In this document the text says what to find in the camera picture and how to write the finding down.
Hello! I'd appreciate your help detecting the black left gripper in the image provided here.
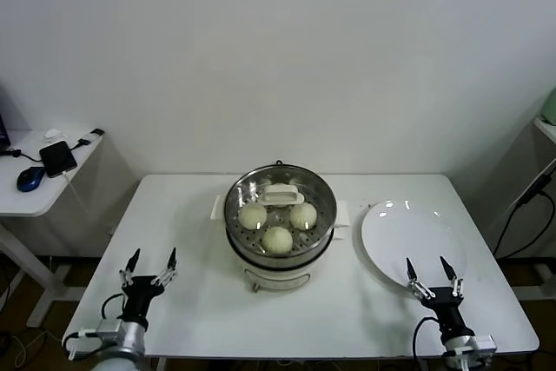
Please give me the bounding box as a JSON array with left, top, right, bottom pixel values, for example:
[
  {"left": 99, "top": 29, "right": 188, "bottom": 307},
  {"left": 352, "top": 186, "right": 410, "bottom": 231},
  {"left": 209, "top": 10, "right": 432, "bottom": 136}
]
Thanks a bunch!
[{"left": 119, "top": 247, "right": 180, "bottom": 322}]

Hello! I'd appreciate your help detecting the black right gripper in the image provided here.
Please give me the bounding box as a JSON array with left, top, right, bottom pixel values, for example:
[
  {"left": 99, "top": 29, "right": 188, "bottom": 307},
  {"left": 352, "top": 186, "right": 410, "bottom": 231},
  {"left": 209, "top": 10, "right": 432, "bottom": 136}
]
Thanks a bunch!
[{"left": 406, "top": 255, "right": 473, "bottom": 336}]

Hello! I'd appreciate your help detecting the white steamed baozi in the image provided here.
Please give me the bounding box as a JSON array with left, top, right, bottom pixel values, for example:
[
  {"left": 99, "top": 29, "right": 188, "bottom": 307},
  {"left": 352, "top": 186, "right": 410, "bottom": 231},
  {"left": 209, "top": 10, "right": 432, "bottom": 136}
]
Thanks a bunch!
[
  {"left": 261, "top": 226, "right": 294, "bottom": 256},
  {"left": 288, "top": 202, "right": 319, "bottom": 231},
  {"left": 238, "top": 203, "right": 268, "bottom": 232}
]

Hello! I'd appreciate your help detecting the glass pot lid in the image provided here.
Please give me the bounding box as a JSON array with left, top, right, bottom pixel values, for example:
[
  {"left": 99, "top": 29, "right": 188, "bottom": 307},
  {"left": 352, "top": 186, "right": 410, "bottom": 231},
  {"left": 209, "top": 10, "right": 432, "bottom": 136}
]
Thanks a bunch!
[{"left": 224, "top": 165, "right": 339, "bottom": 258}]

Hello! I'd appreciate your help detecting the steel steamer basket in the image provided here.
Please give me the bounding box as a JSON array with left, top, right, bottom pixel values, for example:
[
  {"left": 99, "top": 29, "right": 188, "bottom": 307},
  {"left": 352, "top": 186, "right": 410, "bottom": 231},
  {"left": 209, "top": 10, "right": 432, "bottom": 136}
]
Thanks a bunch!
[{"left": 211, "top": 164, "right": 352, "bottom": 264}]

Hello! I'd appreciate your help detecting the white oval plate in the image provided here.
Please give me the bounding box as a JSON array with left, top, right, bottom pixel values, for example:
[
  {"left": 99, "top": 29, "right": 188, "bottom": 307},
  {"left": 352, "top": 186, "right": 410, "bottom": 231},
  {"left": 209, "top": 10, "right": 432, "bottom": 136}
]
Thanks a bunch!
[{"left": 360, "top": 199, "right": 469, "bottom": 295}]

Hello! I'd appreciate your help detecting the cream electric cooker base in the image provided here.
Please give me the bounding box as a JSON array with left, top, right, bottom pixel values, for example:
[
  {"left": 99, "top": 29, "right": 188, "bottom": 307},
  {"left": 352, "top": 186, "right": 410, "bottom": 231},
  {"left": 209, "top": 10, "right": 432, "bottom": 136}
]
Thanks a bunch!
[{"left": 225, "top": 227, "right": 347, "bottom": 293}]

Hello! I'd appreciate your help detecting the white side desk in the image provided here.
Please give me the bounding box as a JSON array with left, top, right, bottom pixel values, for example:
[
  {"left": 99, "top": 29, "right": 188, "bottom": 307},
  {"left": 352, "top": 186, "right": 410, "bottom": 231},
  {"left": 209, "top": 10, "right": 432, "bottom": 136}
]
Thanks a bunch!
[{"left": 0, "top": 129, "right": 105, "bottom": 328}]

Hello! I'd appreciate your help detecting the black smartphone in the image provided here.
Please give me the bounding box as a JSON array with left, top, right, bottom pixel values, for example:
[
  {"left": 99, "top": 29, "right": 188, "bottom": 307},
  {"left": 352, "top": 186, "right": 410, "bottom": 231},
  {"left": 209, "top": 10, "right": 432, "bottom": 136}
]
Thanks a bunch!
[{"left": 38, "top": 140, "right": 78, "bottom": 179}]

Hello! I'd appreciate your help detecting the blue computer mouse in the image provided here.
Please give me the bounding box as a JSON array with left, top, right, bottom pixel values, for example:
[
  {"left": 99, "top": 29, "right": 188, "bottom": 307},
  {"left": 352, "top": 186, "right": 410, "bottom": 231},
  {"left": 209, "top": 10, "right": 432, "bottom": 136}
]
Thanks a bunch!
[{"left": 17, "top": 166, "right": 46, "bottom": 193}]

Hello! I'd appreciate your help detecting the beige desk with shelf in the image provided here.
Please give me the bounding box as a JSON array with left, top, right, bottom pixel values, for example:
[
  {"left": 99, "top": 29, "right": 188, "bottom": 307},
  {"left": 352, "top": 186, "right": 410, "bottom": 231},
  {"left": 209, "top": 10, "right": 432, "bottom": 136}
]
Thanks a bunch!
[{"left": 481, "top": 116, "right": 556, "bottom": 302}]

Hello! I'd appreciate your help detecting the pale green container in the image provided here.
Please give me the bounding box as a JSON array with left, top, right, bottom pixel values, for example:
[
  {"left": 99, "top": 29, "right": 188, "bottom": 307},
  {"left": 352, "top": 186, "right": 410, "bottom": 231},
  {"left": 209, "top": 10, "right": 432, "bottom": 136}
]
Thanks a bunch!
[{"left": 540, "top": 89, "right": 556, "bottom": 127}]

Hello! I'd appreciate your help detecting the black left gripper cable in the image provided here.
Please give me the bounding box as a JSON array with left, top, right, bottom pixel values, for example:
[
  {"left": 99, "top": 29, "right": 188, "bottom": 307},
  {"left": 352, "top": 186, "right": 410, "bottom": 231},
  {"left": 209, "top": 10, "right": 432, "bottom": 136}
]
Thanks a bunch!
[{"left": 102, "top": 292, "right": 127, "bottom": 322}]

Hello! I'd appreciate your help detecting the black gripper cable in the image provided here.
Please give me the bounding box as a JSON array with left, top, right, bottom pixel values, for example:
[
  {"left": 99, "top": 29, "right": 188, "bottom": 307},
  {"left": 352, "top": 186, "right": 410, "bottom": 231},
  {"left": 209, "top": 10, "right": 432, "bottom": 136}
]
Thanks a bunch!
[
  {"left": 411, "top": 316, "right": 448, "bottom": 371},
  {"left": 102, "top": 292, "right": 127, "bottom": 322}
]

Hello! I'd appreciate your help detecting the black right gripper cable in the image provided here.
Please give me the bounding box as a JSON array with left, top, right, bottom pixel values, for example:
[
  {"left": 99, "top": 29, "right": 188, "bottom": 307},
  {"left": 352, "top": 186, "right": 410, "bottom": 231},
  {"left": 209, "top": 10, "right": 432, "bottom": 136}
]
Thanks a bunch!
[{"left": 411, "top": 316, "right": 448, "bottom": 371}]

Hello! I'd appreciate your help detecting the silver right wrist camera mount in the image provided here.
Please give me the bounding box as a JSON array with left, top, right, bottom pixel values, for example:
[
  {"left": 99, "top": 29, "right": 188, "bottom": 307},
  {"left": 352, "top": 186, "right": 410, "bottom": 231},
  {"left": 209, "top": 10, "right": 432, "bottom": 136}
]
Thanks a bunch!
[{"left": 442, "top": 335, "right": 497, "bottom": 371}]

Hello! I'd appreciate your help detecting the thin white hanging cable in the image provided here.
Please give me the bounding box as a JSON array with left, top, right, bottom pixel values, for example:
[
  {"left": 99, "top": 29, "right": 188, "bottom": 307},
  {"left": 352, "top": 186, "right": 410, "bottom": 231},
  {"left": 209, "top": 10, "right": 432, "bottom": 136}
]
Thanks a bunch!
[{"left": 488, "top": 162, "right": 555, "bottom": 233}]

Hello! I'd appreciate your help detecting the white phone charging cable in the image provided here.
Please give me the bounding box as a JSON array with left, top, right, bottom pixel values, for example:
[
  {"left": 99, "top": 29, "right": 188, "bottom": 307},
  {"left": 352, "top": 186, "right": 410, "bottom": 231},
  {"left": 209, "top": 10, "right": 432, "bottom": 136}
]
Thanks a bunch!
[{"left": 62, "top": 170, "right": 88, "bottom": 215}]

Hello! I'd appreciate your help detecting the black cable with adapter block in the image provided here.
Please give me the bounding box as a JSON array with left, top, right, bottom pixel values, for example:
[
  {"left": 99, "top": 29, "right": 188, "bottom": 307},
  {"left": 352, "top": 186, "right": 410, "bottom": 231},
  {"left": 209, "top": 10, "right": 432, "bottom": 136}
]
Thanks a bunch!
[{"left": 493, "top": 169, "right": 556, "bottom": 259}]

